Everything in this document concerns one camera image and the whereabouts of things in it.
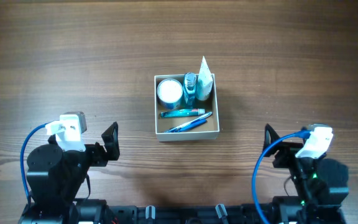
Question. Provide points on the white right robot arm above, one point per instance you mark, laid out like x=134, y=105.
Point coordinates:
x=320, y=182

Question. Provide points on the blue white toothbrush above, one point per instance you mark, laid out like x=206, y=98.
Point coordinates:
x=185, y=125

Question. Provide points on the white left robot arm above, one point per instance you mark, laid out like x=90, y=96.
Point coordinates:
x=55, y=175

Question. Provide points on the white round jar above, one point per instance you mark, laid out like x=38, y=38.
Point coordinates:
x=170, y=92

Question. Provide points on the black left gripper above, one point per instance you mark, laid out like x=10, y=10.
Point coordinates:
x=101, y=152

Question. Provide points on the white lotion tube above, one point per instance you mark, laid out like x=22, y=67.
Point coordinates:
x=204, y=82

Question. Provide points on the white cardboard box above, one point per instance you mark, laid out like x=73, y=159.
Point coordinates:
x=209, y=130

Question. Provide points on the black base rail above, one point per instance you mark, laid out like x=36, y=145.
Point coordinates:
x=191, y=214

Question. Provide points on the red green toothpaste tube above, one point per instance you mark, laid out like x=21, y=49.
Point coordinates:
x=182, y=113

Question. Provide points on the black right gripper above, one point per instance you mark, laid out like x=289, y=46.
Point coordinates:
x=281, y=154

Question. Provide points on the blue mouthwash bottle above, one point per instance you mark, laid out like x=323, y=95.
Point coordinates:
x=189, y=89

